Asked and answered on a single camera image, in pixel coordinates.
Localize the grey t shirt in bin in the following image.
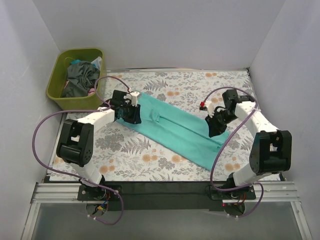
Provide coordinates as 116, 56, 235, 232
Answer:
61, 61, 100, 98

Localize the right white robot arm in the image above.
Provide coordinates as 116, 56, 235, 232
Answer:
199, 87, 292, 199

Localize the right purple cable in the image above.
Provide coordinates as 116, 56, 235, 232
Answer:
203, 87, 264, 222

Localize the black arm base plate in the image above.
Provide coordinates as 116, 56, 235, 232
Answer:
77, 181, 256, 212

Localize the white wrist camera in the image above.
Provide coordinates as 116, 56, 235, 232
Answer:
199, 100, 215, 118
126, 91, 141, 107

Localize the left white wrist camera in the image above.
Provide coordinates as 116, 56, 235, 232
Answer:
126, 91, 141, 107

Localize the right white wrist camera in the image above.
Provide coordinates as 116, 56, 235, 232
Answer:
199, 100, 215, 118

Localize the purple cable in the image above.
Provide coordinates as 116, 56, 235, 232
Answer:
31, 76, 132, 225
203, 87, 264, 222

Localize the teal t shirt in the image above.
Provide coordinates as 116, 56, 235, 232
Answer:
117, 93, 229, 171

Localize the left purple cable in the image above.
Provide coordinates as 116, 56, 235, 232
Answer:
31, 76, 132, 225

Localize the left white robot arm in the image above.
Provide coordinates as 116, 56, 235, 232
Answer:
56, 90, 142, 200

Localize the clear plastic bag in bin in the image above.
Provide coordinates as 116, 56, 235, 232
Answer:
91, 56, 103, 72

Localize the green plastic laundry bin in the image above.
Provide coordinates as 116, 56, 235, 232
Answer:
46, 48, 106, 110

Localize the aluminium frame rail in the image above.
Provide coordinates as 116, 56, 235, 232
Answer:
21, 181, 312, 240

